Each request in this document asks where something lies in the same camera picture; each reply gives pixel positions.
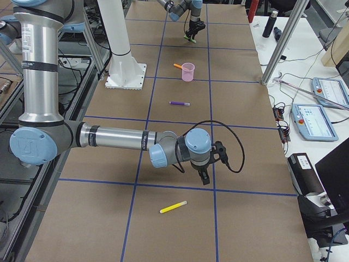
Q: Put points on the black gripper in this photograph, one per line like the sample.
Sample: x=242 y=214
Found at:
x=200 y=169
x=193 y=26

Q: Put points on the green highlighter pen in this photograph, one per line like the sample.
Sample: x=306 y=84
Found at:
x=190 y=39

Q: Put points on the yellow highlighter pen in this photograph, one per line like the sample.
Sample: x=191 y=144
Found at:
x=172 y=207

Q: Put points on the purple highlighter pen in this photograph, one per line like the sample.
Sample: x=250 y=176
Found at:
x=179 y=103

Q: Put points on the pink translucent pen holder cup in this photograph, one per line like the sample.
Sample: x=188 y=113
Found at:
x=188 y=72

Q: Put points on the black water bottle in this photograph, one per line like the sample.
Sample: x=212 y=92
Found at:
x=270 y=24

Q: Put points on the black box with label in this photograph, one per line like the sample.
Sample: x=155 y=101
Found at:
x=303 y=175

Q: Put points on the near teach pendant tablet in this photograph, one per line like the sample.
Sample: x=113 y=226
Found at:
x=313 y=123

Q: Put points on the teach pendant tablet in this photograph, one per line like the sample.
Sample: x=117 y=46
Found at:
x=313 y=123
x=330 y=89

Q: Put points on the black computer monitor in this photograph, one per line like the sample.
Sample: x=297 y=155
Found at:
x=333 y=172

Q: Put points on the far teach pendant tablet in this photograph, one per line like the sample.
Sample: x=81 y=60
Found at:
x=330 y=89

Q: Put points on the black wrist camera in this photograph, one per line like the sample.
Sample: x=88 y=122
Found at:
x=218 y=152

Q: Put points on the white camera mast with base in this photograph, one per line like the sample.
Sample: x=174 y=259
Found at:
x=124 y=71

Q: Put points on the aluminium frame post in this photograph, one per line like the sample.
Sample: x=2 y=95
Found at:
x=291 y=24

